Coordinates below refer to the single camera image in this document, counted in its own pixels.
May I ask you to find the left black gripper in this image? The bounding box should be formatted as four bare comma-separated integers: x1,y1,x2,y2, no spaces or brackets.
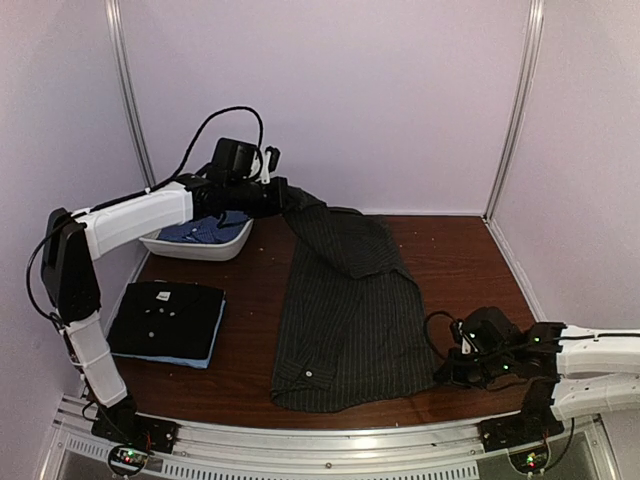
227,177,299,219

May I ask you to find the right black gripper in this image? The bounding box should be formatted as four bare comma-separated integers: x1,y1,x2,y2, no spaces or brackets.
434,349,513,391

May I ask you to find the dark pinstriped long sleeve shirt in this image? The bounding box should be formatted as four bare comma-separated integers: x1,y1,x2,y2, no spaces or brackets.
270,187,436,413

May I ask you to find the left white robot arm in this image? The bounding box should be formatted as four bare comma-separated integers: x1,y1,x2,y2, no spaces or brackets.
32,138,288,444

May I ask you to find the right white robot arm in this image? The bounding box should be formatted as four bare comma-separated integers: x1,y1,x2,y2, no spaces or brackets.
427,307,639,442

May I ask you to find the blue patterned shirt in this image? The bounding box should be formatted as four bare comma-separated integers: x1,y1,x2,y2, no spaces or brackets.
157,211,249,244

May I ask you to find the white plastic basin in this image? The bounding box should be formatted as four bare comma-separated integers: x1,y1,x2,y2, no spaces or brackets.
140,219,253,262

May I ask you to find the folded black shirt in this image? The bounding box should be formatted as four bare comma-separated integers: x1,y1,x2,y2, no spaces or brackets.
107,281,226,369

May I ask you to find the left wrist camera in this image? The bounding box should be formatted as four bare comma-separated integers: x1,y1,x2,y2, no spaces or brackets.
250,146,281,184

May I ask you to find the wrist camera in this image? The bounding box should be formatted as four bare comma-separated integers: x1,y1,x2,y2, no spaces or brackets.
450,319,476,355
250,146,281,184

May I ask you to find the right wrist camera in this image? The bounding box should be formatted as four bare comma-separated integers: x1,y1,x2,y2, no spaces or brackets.
450,319,476,355

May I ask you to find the right black cable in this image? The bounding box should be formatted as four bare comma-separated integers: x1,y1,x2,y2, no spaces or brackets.
423,310,464,361

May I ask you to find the black cable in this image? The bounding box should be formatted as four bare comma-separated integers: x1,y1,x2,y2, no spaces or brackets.
26,105,265,321
423,310,464,361

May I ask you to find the left black cable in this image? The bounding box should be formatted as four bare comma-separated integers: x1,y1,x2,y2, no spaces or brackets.
26,105,265,321

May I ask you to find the aluminium front rail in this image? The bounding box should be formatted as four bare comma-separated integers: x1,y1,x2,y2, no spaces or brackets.
35,395,622,479

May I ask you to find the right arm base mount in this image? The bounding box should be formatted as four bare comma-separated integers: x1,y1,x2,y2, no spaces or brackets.
479,397,565,476

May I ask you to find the left aluminium frame post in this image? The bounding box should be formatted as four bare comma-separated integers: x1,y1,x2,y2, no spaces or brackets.
104,0,156,187

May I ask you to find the aluminium frame post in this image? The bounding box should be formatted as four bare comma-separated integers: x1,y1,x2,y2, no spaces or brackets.
483,0,545,224
104,0,156,187

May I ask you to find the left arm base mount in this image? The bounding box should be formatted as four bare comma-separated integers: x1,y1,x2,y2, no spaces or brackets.
91,403,178,479

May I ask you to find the right aluminium frame post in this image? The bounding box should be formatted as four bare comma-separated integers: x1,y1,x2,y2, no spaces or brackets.
483,0,545,224

